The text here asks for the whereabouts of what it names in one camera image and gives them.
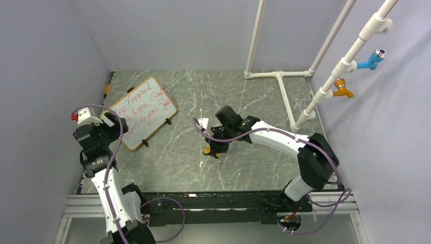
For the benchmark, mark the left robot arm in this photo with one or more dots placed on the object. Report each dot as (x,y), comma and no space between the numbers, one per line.
(121,205)

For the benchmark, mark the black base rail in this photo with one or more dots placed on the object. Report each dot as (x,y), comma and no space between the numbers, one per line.
(219,207)

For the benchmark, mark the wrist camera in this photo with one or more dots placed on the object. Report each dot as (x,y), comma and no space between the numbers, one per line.
(202,124)
(85,116)

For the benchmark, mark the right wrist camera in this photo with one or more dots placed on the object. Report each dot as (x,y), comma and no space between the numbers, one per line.
(202,124)

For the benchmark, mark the yellow whiteboard eraser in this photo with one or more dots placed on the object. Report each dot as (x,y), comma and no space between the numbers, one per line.
(208,151)

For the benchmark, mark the orange faucet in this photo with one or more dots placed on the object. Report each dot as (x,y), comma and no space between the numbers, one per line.
(340,85)

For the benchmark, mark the yellow black tool at wall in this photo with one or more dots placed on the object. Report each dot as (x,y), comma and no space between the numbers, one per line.
(106,91)

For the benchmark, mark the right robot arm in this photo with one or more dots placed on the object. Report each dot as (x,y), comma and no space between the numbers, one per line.
(316,159)

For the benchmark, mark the aluminium frame rail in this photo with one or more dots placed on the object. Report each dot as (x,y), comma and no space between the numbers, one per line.
(321,203)

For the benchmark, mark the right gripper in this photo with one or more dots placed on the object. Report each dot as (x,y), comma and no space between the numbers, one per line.
(217,147)

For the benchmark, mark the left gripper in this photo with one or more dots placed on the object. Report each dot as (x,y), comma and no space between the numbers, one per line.
(115,129)

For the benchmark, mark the white PVC pipe frame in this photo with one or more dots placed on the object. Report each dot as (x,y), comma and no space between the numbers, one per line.
(378,24)

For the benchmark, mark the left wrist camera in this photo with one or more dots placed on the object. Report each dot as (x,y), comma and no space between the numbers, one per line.
(85,116)

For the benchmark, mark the yellow framed whiteboard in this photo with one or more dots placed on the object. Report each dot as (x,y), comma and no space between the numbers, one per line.
(144,111)

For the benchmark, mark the blue faucet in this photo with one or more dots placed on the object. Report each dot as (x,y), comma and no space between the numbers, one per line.
(374,59)

